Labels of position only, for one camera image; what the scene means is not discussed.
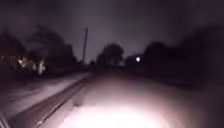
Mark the dark row of trees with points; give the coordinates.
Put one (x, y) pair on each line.
(186, 55)

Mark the round street lamp light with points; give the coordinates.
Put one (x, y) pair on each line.
(138, 59)

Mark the pale pavement strip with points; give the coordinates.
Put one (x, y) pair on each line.
(36, 93)

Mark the dark verge strip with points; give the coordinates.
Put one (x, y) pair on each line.
(43, 110)

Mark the dark tree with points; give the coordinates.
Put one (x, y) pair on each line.
(110, 54)

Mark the tall pole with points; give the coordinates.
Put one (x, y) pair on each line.
(85, 45)

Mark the dark trees with lights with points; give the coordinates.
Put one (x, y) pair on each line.
(40, 53)

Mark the grey asphalt road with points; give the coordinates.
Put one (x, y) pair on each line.
(126, 90)

